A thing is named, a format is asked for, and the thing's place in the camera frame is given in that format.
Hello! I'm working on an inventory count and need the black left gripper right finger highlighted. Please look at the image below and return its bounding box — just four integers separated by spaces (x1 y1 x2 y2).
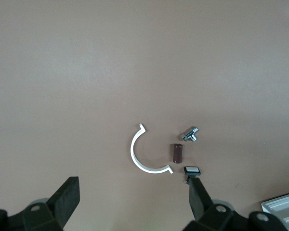
184 177 289 231

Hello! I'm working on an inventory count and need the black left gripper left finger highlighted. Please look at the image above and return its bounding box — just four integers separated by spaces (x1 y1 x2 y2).
0 177 80 231

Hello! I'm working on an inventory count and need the dark brown rectangular block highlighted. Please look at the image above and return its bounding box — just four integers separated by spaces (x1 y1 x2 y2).
170 143 184 165

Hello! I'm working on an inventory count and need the silver metal T fitting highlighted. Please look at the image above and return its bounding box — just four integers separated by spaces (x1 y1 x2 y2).
179 125 200 143

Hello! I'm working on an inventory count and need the black rectangular white-top switch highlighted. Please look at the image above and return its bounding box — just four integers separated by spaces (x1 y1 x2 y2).
183 165 202 186

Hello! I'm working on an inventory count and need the white half-ring pipe clamp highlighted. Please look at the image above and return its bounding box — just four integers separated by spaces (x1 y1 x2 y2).
130 123 173 174

